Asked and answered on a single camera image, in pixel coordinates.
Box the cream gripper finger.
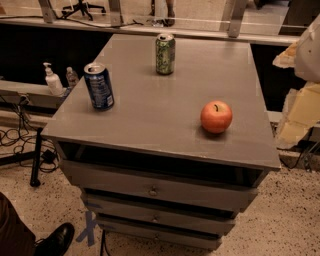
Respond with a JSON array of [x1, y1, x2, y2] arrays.
[[275, 82, 320, 149], [272, 42, 298, 68]]

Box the green soda can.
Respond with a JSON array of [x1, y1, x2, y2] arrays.
[[156, 33, 176, 75]]

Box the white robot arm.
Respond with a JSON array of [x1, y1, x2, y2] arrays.
[[273, 15, 320, 149]]

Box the blue soda can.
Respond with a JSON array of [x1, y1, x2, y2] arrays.
[[84, 62, 114, 110]]

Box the red apple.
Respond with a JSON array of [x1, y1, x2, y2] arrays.
[[200, 101, 233, 134]]

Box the grey drawer cabinet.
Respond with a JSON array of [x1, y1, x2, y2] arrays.
[[41, 33, 282, 251]]

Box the middle drawer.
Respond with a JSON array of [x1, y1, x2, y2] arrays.
[[82, 193, 234, 236]]

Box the drawer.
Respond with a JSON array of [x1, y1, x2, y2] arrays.
[[82, 193, 234, 236], [61, 160, 257, 211], [96, 216, 222, 250]]

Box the top drawer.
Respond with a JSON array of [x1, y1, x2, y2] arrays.
[[61, 160, 257, 211]]

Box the bottom drawer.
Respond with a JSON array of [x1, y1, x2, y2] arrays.
[[96, 216, 222, 250]]

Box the black chair base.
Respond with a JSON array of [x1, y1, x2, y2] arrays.
[[61, 0, 106, 21]]

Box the clear plastic bottle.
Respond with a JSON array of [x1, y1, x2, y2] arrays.
[[66, 67, 79, 88]]

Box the white pump bottle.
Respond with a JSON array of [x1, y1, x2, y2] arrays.
[[43, 62, 63, 96]]

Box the blue tape cross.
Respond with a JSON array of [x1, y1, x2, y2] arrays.
[[76, 209, 101, 248]]

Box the black stand leg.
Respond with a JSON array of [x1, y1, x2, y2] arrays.
[[0, 128, 42, 187]]

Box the black leather shoe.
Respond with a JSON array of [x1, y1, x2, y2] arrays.
[[34, 222, 75, 256]]

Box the brown trouser leg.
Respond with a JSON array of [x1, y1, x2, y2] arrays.
[[0, 193, 35, 256]]

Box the black floor cables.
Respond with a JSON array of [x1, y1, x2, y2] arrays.
[[0, 94, 60, 174]]

